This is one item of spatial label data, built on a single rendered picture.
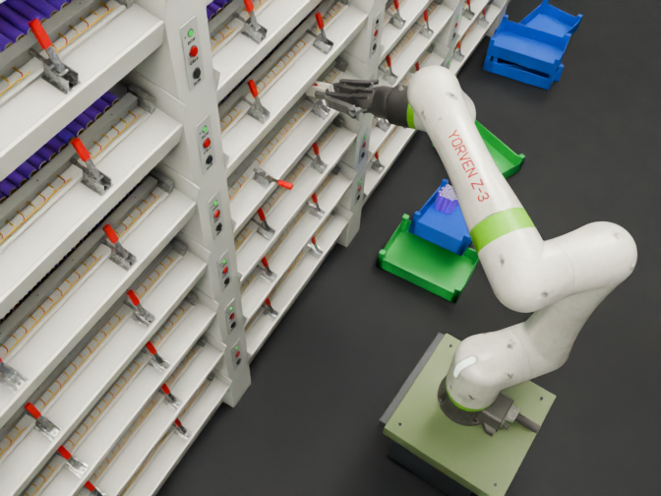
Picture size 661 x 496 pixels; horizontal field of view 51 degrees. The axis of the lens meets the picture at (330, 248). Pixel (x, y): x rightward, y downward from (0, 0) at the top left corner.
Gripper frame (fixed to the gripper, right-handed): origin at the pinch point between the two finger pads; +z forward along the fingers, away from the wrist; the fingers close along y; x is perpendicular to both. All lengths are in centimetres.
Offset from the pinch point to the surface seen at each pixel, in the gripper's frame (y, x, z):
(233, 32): -29.4, 33.6, -6.5
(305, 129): -7.1, -7.1, 1.3
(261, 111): -27.0, 13.9, -5.1
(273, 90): -18.5, 13.0, -2.4
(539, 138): 107, -92, -22
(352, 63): 17.7, -4.0, 1.1
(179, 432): -71, -63, 15
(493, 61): 134, -78, 9
